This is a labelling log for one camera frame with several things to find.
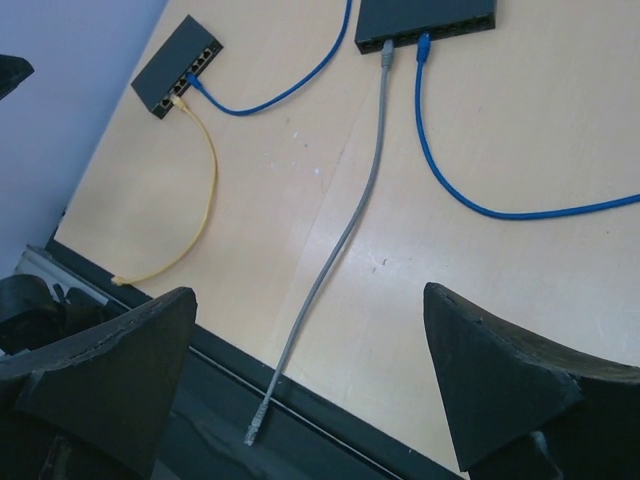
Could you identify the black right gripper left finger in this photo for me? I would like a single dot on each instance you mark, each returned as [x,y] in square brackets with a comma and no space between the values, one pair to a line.
[94,405]

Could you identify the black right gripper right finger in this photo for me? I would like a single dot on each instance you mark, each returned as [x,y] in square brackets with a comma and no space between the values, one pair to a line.
[521,406]

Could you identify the black network switch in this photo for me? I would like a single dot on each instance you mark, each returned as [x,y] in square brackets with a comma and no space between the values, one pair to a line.
[404,21]
[188,50]

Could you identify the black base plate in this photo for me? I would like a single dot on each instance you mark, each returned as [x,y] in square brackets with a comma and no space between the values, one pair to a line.
[358,400]

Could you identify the aluminium rail frame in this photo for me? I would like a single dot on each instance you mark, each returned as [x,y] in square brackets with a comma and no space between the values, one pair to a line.
[36,261]

